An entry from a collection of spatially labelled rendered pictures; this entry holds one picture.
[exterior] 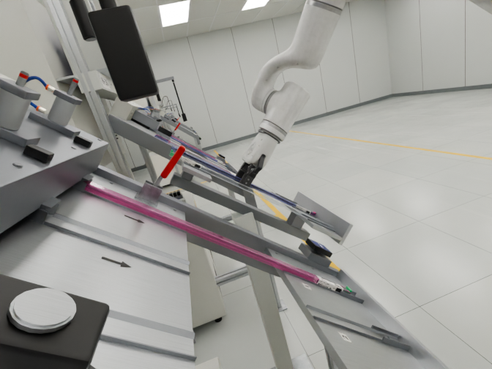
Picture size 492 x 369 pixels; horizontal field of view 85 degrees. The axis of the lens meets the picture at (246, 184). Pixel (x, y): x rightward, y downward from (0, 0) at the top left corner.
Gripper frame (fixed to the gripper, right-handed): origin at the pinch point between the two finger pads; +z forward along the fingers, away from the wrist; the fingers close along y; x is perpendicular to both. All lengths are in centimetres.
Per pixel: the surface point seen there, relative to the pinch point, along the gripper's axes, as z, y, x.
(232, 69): -193, -711, 38
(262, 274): 23.4, 3.0, 21.7
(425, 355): 4, 52, 21
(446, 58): -483, -520, 464
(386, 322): 5.2, 44.8, 21.1
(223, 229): 7.5, 29.8, -7.8
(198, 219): 7.9, 29.8, -13.1
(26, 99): -1, 49, -36
